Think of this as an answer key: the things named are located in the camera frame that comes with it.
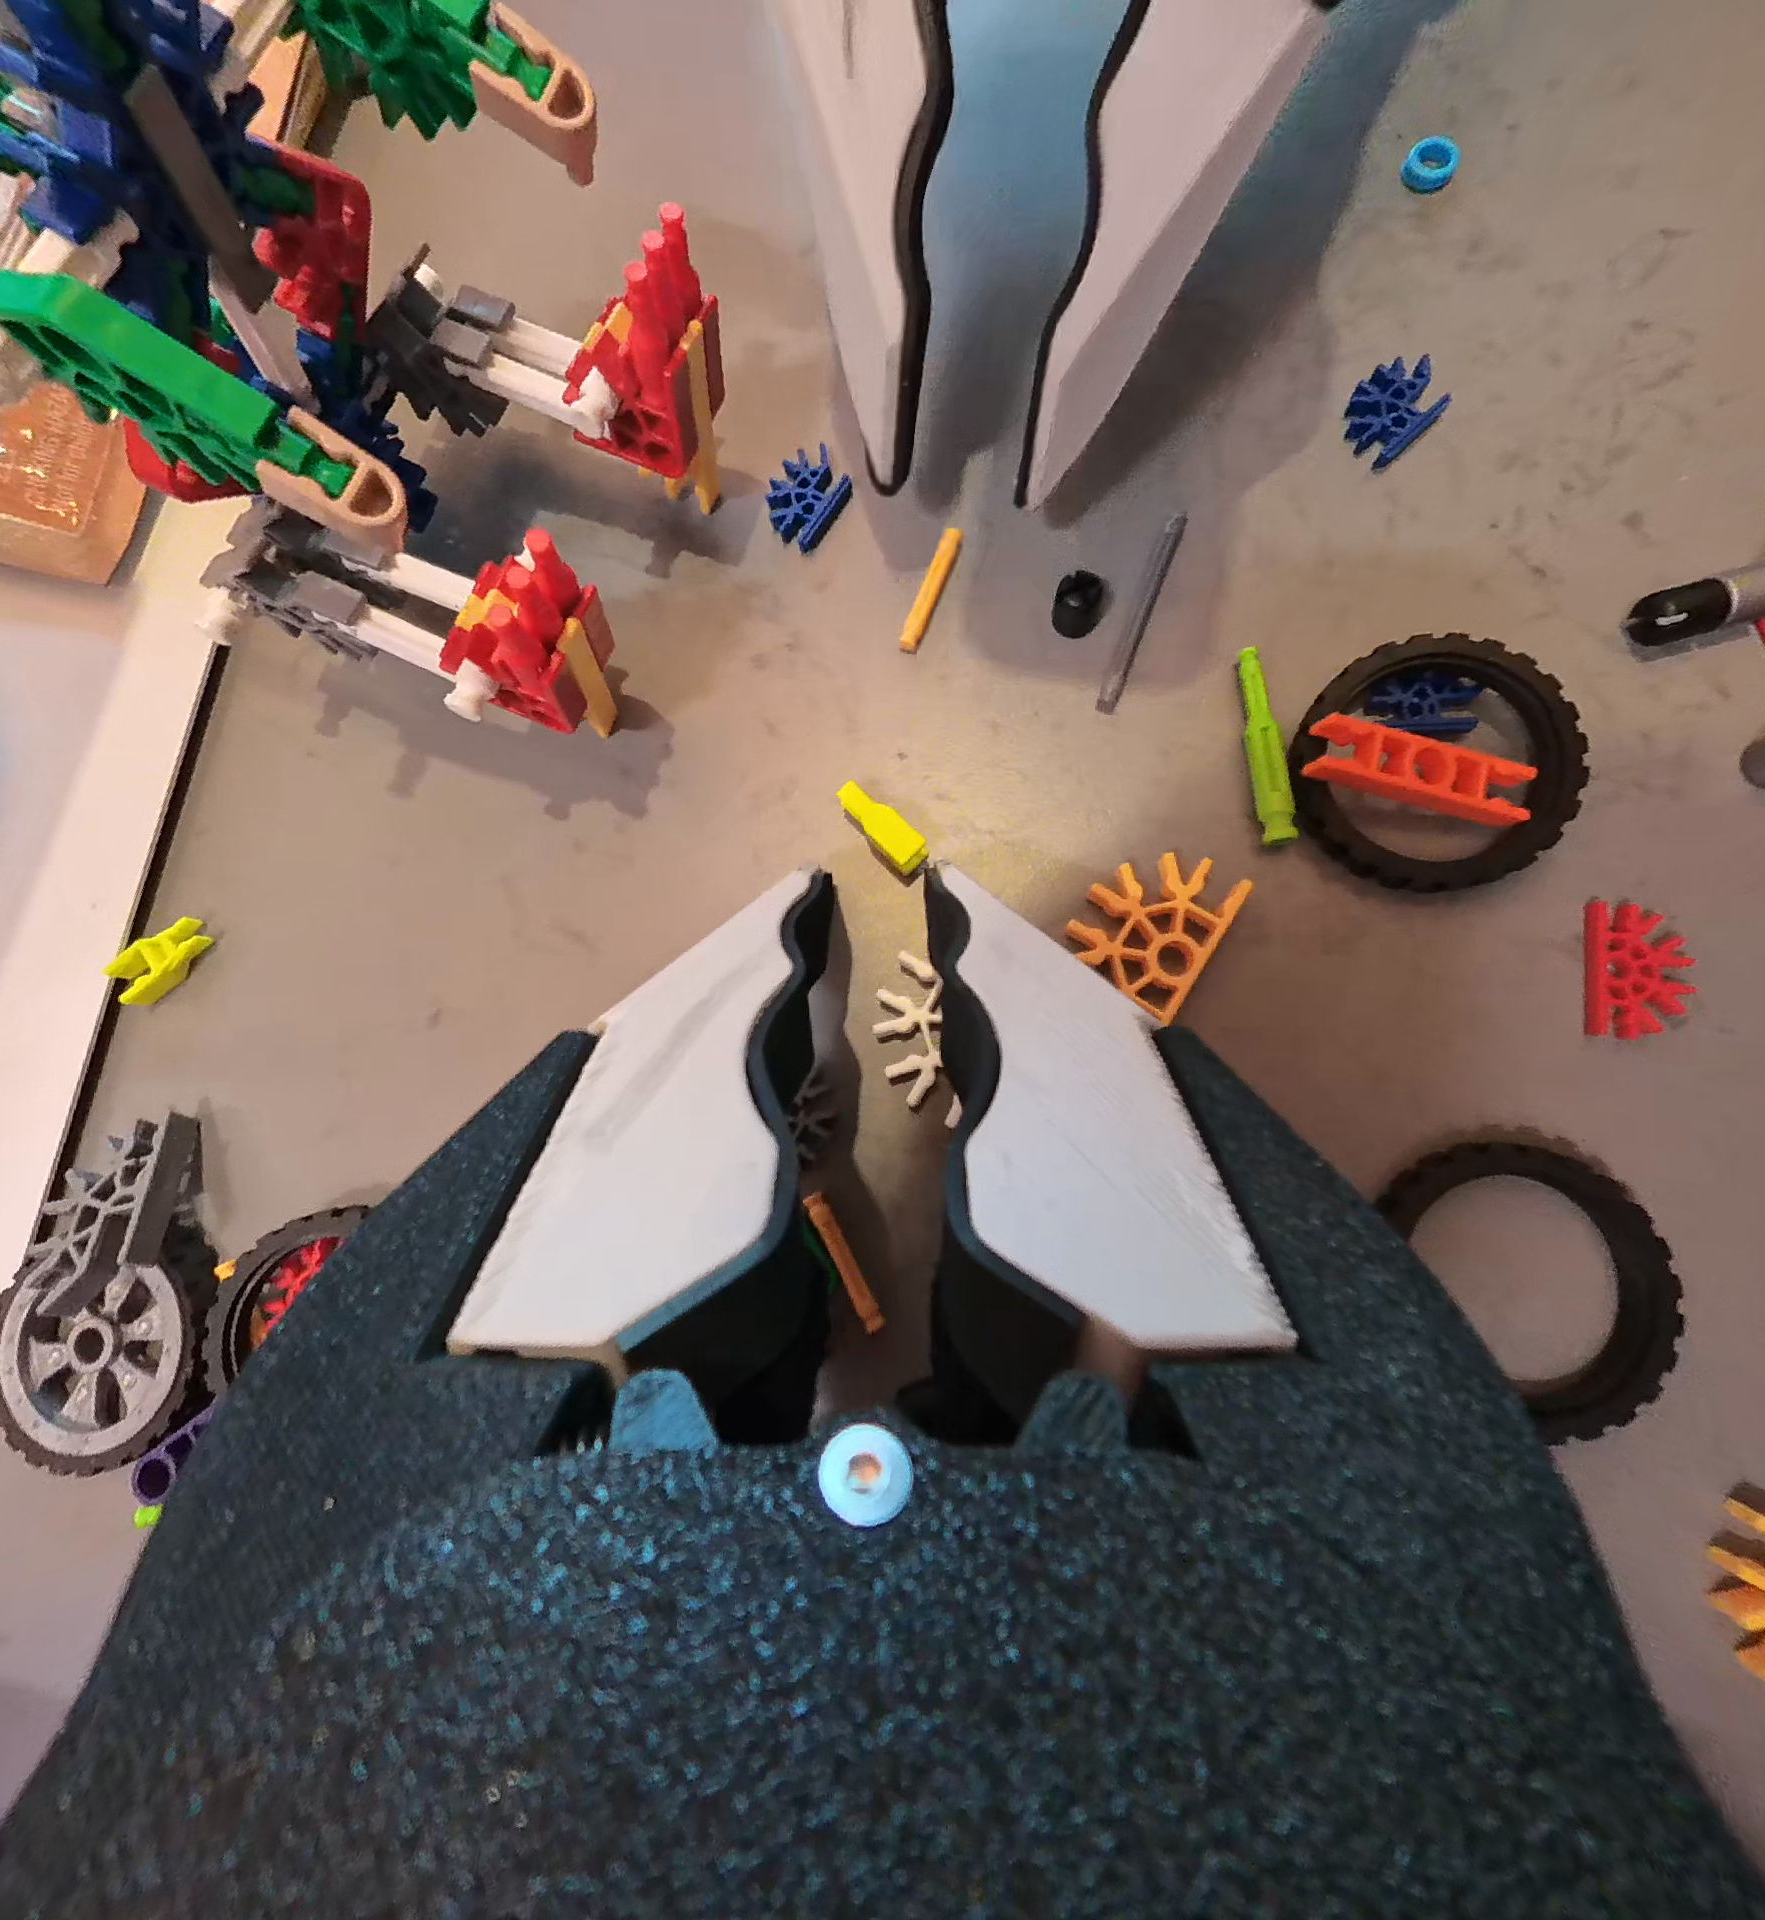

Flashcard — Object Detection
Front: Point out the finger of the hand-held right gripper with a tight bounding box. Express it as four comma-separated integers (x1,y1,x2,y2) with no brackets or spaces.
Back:
1015,0,1337,512
766,0,964,500

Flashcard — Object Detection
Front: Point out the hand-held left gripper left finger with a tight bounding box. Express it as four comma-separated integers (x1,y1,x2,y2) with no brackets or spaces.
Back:
444,866,842,1367

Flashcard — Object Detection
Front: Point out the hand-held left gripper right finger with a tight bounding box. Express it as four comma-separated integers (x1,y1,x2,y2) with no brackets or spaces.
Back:
923,858,1300,1433

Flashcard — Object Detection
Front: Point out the thin grey toy rod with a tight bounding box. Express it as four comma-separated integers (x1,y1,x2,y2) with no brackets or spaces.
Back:
1096,512,1189,715

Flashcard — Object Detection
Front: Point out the multicoloured toy construction model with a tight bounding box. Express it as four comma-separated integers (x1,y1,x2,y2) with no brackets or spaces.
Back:
0,0,729,740

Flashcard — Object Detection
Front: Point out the orange toy rod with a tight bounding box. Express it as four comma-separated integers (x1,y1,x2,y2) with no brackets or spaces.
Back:
801,1190,887,1336
898,525,965,653

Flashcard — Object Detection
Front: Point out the white toy snowflake connector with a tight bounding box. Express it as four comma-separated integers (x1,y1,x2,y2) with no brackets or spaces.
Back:
873,945,970,1129

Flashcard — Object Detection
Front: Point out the orange toy fan connector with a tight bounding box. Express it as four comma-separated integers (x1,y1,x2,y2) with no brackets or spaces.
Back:
1066,851,1257,1032

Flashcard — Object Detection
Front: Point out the blue toy connector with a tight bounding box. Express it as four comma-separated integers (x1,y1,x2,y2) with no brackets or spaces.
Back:
1343,354,1455,471
763,444,854,555
1367,667,1487,738

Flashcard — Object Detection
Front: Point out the small red toy connector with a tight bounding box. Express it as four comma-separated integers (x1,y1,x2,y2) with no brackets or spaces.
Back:
255,1233,347,1339

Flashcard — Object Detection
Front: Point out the black toy tyre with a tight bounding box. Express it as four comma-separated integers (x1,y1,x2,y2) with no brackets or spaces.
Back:
1285,635,1591,895
1374,1137,1687,1445
204,1204,376,1399

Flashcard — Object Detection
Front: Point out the orange toy ladder piece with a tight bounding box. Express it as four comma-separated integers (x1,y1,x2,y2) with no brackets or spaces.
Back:
1300,709,1539,826

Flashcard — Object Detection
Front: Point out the small yellow toy connector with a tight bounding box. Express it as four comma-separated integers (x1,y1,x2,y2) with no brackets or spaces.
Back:
102,912,216,1008

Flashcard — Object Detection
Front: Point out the red toy fan connector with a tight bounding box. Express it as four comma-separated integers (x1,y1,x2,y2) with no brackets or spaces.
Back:
1582,897,1702,1042

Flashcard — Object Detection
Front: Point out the grey toy wheel with tyre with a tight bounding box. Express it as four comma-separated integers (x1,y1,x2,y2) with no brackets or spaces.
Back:
0,1229,226,1478

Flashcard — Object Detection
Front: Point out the white flat board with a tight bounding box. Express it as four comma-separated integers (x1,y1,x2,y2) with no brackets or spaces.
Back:
0,566,242,1397

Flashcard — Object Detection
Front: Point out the red and grey toy assembly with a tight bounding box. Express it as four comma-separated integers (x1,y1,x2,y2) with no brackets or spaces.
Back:
1623,507,1765,823

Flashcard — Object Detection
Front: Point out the colourful toy instruction booklet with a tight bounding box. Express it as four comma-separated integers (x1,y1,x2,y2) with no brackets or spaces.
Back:
0,0,152,589

